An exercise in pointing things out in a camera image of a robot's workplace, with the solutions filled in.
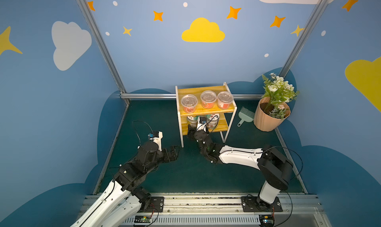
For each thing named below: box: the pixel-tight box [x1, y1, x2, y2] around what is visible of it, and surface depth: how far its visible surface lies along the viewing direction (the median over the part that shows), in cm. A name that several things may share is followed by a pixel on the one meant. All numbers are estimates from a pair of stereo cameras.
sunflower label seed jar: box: [186, 115, 198, 129], surface depth 82 cm
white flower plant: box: [261, 72, 301, 120], surface depth 92 cm
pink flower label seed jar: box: [205, 113, 220, 130], surface depth 84 cm
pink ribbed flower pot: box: [253, 97, 291, 132], surface depth 95 cm
